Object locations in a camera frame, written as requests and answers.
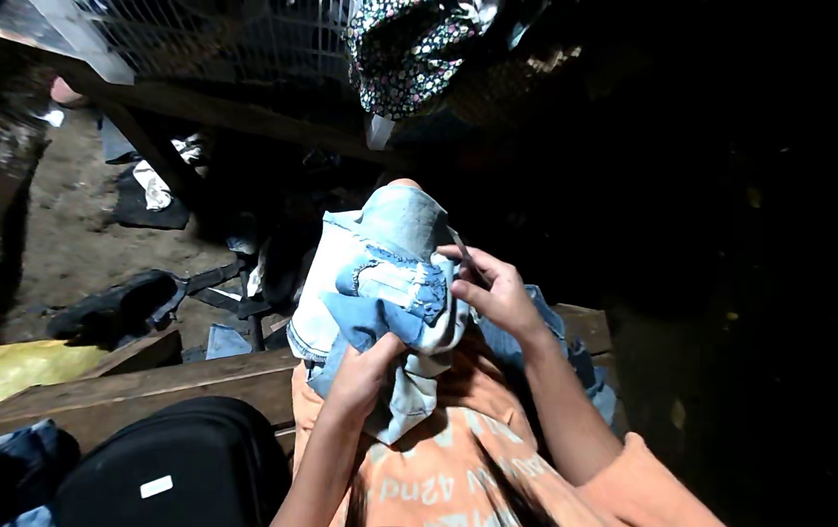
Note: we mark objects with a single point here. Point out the yellow plastic sack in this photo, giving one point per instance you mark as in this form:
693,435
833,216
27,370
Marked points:
16,370

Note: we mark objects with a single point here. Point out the white fabric tag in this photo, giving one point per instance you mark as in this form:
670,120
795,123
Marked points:
379,132

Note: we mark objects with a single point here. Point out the small blue denim scrap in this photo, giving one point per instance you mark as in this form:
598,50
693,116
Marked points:
226,342

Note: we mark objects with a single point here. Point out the faded blue denim cloth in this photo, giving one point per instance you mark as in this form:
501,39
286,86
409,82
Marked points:
510,337

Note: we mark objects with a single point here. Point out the person's left forearm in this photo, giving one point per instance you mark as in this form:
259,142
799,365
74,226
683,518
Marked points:
322,464

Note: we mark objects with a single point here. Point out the light blue denim garment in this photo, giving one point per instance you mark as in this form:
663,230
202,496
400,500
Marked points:
316,293

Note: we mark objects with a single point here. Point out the white crumpled cloth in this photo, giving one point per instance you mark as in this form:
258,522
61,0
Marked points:
152,184

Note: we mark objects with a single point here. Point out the person's left thumb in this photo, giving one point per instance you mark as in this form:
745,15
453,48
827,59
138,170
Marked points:
390,350

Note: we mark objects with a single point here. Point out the black shoe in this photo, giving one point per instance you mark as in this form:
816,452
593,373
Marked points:
115,301

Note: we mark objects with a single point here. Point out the wooden bench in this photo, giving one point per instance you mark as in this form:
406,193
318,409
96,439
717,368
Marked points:
170,384

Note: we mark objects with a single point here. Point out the person's right index finger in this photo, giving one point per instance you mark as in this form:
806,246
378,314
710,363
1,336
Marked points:
479,257

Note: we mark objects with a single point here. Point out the person's right hand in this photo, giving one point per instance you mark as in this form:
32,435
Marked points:
510,300

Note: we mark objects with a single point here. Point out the grey-blue fabric scrap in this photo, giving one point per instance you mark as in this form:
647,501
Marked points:
117,143

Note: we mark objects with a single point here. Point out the white plastic crate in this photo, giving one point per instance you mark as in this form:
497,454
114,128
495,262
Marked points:
108,62

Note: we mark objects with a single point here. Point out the wooden table frame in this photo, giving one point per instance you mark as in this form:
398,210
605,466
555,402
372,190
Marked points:
207,104

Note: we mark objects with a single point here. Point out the person's body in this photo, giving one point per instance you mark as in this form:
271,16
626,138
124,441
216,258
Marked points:
463,468

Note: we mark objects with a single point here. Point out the dark blue denim cloth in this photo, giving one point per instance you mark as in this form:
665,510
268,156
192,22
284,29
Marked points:
9,457

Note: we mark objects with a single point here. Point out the black hard-shell case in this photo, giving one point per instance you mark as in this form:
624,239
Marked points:
192,454

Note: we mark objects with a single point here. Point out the person's right forearm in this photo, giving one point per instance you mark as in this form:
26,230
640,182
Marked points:
569,410

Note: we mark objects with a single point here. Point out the small dark metal blade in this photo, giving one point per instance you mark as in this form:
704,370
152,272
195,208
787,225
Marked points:
467,256

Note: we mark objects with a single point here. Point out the person's right thumb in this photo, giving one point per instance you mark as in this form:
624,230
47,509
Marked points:
469,292

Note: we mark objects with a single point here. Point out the black cloth piece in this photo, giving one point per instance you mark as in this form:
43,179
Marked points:
133,208

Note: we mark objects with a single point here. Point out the dark floral fabric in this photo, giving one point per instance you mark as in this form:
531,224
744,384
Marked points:
404,58

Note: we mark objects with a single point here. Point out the person's left hand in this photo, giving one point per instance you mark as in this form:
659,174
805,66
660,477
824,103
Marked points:
354,380

